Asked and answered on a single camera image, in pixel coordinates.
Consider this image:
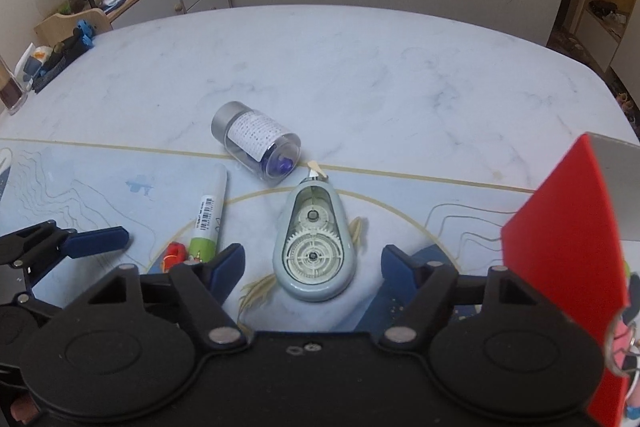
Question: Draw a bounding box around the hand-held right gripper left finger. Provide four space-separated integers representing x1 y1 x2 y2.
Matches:
87 243 247 346

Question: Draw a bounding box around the clear jar of purple pushpins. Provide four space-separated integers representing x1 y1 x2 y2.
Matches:
211 102 302 185

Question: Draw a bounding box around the blue printed table mat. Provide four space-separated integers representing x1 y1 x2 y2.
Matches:
0 138 538 338

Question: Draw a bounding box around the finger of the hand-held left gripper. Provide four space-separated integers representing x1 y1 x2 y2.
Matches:
0 221 130 321

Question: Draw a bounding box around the red yellow figurine keychain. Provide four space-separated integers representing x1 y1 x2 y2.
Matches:
159 242 193 275

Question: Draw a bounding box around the wooden chair back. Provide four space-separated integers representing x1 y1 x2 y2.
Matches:
34 7 113 45

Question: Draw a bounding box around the red box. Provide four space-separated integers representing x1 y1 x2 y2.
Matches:
501 133 640 427

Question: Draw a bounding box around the pink pig figurine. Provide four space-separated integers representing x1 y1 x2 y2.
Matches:
602 272 640 380

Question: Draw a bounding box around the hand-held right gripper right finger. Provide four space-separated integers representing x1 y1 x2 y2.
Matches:
380 245 573 345

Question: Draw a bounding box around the white green glue pen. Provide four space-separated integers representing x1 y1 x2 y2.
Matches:
186 164 229 264

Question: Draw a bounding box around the glass jar with brown contents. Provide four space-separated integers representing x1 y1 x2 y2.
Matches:
0 54 27 116

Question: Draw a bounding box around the grey-green correction tape dispenser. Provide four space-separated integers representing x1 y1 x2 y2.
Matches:
272 162 358 304

